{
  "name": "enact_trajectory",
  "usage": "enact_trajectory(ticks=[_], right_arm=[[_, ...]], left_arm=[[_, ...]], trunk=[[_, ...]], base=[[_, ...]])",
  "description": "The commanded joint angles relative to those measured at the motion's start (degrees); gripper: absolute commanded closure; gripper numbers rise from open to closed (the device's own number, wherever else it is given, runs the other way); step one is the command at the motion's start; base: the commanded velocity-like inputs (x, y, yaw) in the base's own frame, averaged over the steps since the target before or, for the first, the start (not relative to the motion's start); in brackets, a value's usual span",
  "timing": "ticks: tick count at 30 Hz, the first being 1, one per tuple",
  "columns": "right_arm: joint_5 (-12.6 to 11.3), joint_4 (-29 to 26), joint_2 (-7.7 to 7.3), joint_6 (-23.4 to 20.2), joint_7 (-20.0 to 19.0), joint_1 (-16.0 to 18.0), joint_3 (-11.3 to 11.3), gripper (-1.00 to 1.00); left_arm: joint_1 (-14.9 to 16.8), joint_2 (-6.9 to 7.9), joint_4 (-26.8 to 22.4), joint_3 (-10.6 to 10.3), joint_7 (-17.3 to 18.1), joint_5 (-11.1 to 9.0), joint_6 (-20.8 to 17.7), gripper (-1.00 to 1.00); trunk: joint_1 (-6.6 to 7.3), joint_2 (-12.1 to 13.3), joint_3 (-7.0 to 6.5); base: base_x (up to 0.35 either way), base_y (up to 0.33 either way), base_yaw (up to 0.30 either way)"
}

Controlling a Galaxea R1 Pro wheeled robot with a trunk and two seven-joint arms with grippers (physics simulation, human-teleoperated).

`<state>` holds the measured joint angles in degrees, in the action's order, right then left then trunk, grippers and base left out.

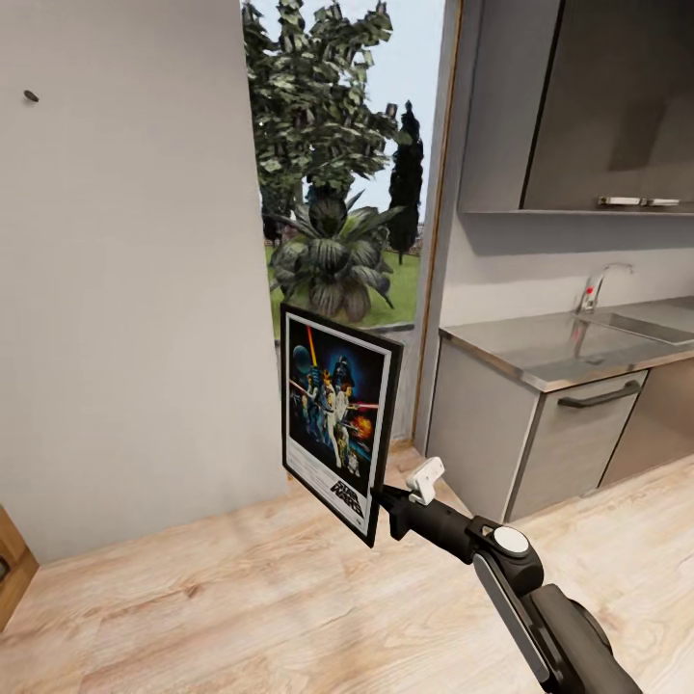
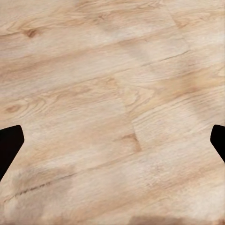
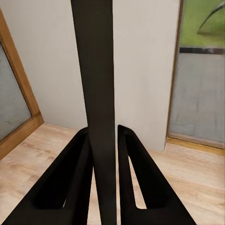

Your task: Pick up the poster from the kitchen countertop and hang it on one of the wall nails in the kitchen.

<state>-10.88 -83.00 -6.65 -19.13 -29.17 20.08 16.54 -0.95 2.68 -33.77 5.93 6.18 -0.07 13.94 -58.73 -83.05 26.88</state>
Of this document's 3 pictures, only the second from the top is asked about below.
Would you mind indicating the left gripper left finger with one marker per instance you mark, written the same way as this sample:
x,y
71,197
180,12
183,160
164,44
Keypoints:
x,y
11,140

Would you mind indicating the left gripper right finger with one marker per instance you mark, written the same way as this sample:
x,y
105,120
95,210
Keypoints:
x,y
217,139

